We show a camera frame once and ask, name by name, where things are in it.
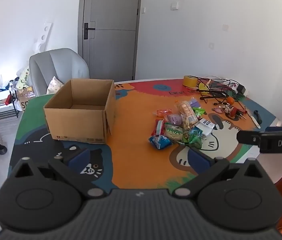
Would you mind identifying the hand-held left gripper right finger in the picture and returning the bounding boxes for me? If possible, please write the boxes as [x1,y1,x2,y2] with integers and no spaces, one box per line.
[173,147,269,197]

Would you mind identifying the colourful cartoon table mat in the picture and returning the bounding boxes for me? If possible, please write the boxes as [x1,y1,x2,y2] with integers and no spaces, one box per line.
[10,78,278,191]

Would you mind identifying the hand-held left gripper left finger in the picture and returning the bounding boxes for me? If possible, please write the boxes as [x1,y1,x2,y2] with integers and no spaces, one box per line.
[13,148,108,199]

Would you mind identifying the orange snack packet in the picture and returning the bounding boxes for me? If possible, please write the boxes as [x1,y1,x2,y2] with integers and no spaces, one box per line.
[157,108,173,117]

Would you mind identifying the grey door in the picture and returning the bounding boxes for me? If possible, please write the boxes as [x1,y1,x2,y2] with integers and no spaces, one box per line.
[77,0,143,82]

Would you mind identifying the blue snack packet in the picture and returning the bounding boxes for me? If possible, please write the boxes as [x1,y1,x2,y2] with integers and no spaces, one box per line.
[148,135,173,151]

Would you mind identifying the bright green candy packet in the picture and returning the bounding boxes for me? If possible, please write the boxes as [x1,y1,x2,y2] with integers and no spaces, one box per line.
[192,107,206,117]

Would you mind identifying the white and black snack packet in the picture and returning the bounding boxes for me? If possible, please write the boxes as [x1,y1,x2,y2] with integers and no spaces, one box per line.
[195,118,216,137]

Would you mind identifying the round purple snack packet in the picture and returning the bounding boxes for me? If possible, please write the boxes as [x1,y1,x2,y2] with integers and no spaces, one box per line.
[165,114,183,126]

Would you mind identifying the yellow tape roll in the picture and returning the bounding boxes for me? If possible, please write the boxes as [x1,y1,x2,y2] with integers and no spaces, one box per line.
[183,75,198,89]

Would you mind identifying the white dotted pillow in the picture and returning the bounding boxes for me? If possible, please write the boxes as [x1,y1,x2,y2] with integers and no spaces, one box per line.
[47,76,64,94]

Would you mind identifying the black door handle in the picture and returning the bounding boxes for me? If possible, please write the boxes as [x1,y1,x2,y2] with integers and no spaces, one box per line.
[84,22,96,40]

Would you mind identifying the tangle of black cables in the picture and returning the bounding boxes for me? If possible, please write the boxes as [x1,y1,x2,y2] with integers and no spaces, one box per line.
[196,76,244,105]

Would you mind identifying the cardboard box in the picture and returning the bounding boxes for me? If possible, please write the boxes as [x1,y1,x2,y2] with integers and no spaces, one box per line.
[43,78,118,144]

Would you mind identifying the grey upholstered chair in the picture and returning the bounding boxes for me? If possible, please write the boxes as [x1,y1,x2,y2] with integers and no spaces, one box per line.
[29,48,90,97]

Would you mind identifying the white foam board with holes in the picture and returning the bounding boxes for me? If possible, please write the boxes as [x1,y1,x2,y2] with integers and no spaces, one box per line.
[32,22,53,54]

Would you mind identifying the red handled screwdriver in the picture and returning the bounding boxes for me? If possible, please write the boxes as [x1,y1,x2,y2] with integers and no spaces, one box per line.
[227,106,248,119]

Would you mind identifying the yellow printed bag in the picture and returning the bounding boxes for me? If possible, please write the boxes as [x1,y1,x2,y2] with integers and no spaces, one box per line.
[16,66,30,89]

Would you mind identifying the yellow object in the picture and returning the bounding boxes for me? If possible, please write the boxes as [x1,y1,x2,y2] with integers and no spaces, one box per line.
[197,79,211,91]

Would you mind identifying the shiny green snack packet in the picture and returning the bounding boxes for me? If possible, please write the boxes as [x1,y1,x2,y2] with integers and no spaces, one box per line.
[188,127,203,148]

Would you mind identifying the red and white snack packet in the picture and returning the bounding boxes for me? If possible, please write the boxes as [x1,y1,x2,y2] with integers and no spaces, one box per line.
[152,119,166,136]

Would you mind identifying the clear cracker packet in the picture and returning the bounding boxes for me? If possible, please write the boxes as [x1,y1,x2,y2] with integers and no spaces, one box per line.
[178,101,198,128]

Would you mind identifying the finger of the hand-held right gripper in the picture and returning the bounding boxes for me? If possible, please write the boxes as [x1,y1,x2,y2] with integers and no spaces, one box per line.
[236,129,262,147]

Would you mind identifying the black and white utility knife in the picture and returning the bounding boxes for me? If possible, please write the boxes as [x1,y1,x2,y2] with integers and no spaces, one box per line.
[253,110,263,130]

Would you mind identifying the brown printed carton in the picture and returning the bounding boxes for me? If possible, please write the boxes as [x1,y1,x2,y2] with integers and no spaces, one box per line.
[17,86,35,112]

